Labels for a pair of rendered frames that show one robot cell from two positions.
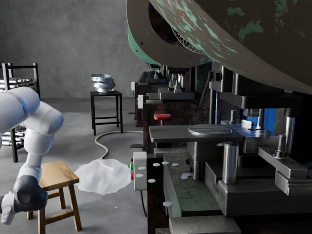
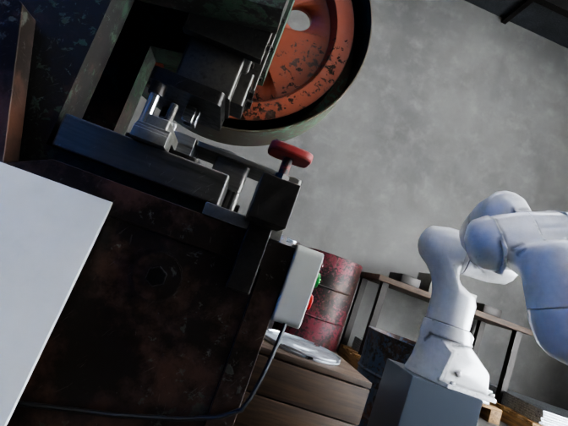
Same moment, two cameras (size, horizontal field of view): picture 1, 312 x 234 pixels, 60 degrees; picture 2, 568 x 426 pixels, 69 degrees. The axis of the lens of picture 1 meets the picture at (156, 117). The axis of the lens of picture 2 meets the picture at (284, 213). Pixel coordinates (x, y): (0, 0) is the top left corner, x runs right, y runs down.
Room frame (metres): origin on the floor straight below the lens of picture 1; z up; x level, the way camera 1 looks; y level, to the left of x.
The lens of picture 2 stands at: (1.72, -0.03, 0.57)
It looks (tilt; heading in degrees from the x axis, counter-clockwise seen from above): 8 degrees up; 178
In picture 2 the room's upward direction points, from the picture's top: 20 degrees clockwise
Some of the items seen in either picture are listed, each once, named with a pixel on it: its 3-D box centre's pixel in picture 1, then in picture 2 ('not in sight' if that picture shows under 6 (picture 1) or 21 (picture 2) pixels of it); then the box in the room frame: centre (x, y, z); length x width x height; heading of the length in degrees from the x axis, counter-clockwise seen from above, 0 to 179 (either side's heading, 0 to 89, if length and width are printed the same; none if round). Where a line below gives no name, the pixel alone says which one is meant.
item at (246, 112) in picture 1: (250, 109); (191, 117); (0.76, -0.27, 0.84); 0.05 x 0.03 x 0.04; 4
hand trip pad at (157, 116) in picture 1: (162, 123); (283, 171); (1.08, -0.03, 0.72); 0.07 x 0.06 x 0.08; 94
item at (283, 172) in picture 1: (282, 157); not in sight; (0.60, -0.29, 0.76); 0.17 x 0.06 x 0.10; 4
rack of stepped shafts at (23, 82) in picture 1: (12, 110); not in sight; (2.74, 1.48, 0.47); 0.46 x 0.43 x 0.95; 74
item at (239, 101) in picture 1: (256, 101); (188, 106); (0.76, -0.29, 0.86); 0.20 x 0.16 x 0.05; 4
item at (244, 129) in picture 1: (250, 136); (176, 149); (0.76, -0.28, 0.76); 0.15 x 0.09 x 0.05; 4
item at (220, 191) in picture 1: (250, 163); (161, 181); (0.76, -0.28, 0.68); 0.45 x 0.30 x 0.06; 4
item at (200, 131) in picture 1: (192, 151); (239, 191); (0.75, -0.11, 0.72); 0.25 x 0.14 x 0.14; 94
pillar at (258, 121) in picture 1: (261, 115); (150, 107); (0.85, -0.34, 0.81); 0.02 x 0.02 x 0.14
